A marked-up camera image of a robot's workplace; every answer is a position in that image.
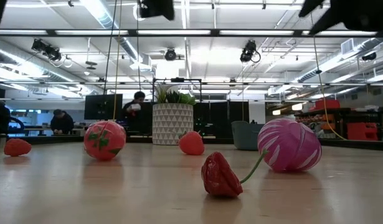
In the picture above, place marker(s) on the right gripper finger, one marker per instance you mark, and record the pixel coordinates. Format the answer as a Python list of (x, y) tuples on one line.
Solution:
[(328, 24), (311, 7)]

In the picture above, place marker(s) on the purple white striped toy onion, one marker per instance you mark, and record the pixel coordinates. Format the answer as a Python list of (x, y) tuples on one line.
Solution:
[(291, 145)]

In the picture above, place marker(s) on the grey-green plastic tub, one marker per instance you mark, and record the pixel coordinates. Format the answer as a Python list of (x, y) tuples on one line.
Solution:
[(245, 135)]

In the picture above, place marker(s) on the red toy strawberry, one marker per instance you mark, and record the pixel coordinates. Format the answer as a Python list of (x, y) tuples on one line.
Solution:
[(191, 143), (17, 147)]

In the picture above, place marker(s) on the pink toy tomato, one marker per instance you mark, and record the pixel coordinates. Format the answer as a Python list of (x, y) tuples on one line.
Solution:
[(104, 140)]

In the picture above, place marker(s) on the small black ceiling fixture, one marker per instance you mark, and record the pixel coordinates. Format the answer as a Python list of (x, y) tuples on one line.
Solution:
[(369, 56)]

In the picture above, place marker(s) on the red storage bin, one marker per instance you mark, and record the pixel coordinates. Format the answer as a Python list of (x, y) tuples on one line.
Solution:
[(327, 104), (362, 130)]

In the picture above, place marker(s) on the green potted plant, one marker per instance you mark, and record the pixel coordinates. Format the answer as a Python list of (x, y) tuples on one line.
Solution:
[(175, 96)]

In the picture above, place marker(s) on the black shelf table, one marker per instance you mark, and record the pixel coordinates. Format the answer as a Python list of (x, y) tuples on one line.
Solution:
[(337, 113)]

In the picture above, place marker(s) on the person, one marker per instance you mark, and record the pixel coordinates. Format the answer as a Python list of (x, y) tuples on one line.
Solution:
[(62, 122), (2, 119), (135, 109)]

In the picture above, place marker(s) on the black computer monitor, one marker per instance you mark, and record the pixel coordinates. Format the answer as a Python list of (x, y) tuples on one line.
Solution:
[(102, 107)]

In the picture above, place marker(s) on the white triangle pattern planter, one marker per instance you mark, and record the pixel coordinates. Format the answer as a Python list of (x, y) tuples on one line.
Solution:
[(172, 124)]

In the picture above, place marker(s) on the black divider panels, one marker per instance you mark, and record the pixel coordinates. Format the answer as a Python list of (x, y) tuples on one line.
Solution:
[(219, 119)]

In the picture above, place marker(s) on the large red pepper green stem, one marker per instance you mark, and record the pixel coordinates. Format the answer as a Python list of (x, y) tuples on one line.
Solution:
[(220, 179)]

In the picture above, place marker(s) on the round black ceiling camera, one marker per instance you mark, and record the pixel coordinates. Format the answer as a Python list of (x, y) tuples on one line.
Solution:
[(170, 54)]

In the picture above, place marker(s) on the black overhead frame bar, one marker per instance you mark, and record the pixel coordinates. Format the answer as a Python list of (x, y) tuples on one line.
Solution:
[(214, 32)]

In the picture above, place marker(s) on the black metal frame stand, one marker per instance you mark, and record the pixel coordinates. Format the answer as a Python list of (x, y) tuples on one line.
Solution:
[(178, 80)]

